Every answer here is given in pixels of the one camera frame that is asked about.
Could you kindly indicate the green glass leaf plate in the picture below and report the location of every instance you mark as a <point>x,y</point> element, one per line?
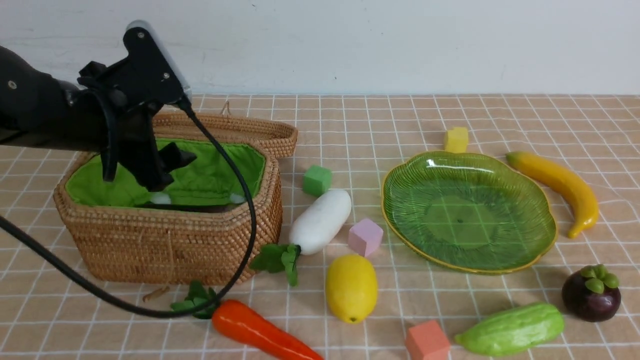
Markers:
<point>468,212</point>

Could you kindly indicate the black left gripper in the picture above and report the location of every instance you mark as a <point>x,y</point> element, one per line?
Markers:
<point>128,111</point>

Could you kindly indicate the purple toy mangosteen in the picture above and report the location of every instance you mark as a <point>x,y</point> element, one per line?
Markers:
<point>592,294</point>

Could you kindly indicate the yellow foam cube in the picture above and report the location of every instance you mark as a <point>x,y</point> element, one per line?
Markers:
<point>456,140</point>

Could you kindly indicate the white toy radish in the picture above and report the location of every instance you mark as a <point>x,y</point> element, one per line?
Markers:
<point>309,234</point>

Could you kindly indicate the green toy chayote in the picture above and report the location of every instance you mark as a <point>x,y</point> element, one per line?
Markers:
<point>513,331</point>

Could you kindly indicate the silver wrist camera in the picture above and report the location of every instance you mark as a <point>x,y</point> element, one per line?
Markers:
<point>154,66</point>

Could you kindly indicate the orange toy carrot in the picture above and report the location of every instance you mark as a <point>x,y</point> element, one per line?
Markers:
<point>238,322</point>

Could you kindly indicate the yellow toy lemon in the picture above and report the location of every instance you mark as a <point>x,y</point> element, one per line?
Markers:
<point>351,288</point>

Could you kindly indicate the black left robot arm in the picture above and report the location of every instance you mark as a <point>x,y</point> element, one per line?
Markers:
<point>41,112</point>

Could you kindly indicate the yellow toy banana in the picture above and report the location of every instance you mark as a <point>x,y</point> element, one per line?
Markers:
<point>573,189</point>

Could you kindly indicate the pink foam cube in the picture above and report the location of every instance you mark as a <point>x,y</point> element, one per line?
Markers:
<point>365,237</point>

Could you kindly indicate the green foam cube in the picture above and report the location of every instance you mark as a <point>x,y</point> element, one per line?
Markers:
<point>317,180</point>

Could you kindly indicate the orange foam cube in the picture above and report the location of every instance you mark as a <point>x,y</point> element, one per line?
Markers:
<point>427,341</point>

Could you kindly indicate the woven rattan basket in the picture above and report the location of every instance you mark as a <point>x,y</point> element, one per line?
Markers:
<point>121,242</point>

